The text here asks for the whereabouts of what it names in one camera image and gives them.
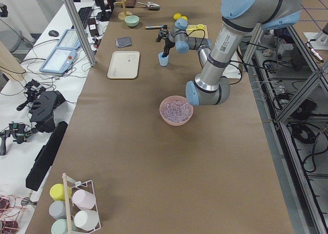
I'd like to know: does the yellow cup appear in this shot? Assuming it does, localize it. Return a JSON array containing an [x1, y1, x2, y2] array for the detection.
[[49, 183, 65, 201]]

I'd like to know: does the clear ice cubes pile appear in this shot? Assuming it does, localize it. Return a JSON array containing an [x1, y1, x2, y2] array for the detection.
[[161, 100, 192, 123]]

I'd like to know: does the wooden mug tree stand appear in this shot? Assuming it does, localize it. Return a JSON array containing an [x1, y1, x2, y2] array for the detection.
[[114, 0, 132, 21]]

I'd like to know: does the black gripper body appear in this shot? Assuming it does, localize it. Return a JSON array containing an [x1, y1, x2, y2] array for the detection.
[[156, 27, 174, 55]]

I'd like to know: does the teach pendant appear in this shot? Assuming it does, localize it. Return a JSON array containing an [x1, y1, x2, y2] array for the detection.
[[57, 29, 81, 50], [39, 48, 77, 75]]

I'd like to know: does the steel ice scoop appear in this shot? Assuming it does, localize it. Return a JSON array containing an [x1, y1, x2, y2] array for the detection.
[[137, 1, 160, 11]]

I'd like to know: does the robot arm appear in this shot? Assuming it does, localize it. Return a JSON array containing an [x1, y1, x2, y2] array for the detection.
[[186, 0, 301, 106], [158, 18, 212, 67]]

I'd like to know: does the steel muddler black tip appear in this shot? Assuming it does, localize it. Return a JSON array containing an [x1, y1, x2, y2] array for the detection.
[[145, 25, 168, 30]]

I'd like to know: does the grey folded cloth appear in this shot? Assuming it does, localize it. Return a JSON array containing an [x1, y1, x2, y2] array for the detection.
[[115, 36, 132, 48]]

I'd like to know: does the mint cup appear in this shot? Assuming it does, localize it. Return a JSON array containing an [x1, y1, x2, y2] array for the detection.
[[51, 219, 68, 234]]

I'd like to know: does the bamboo cutting board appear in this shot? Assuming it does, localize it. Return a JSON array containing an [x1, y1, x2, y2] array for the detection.
[[186, 25, 209, 38]]

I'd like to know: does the pink cup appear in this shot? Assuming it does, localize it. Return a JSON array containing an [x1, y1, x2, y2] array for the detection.
[[72, 189, 96, 210]]

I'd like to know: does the lemon half upper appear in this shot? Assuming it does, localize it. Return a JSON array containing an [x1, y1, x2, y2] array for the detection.
[[187, 25, 197, 31]]

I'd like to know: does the light blue cup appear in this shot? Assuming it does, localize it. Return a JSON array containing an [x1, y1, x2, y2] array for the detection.
[[158, 52, 169, 67]]

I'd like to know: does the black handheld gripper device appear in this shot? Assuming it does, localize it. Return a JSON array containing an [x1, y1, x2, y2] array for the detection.
[[16, 79, 66, 133]]

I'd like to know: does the black long box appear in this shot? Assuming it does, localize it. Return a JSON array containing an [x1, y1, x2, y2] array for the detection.
[[25, 121, 68, 191]]

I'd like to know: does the pink bowl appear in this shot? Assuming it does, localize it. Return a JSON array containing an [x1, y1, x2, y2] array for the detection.
[[159, 95, 193, 126]]

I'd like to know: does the black computer mouse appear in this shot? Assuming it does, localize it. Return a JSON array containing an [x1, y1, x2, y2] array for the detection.
[[48, 30, 59, 37]]

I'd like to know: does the cream rabbit serving tray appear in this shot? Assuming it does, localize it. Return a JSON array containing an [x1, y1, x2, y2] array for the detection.
[[107, 51, 140, 80]]

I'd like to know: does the white cup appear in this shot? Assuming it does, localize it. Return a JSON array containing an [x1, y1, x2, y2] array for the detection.
[[74, 210, 99, 231]]

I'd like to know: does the teach pendant back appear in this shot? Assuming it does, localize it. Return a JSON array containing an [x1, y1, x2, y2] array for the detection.
[[57, 29, 81, 50]]

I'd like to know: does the black keyboard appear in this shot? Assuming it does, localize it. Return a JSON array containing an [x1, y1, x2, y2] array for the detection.
[[78, 7, 93, 29]]

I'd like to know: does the white wire cup rack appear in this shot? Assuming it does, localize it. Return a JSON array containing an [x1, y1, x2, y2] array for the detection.
[[62, 173, 101, 233]]

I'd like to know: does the teach pendant front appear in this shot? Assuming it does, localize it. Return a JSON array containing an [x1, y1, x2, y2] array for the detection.
[[39, 48, 77, 75]]

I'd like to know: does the yellow lemon upper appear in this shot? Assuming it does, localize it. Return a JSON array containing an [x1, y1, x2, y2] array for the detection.
[[173, 13, 182, 21]]

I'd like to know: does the mint green bowl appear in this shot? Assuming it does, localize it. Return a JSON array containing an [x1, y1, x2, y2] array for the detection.
[[125, 15, 140, 28]]

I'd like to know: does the aluminium frame post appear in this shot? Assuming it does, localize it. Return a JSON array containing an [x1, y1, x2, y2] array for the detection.
[[62, 0, 96, 67]]

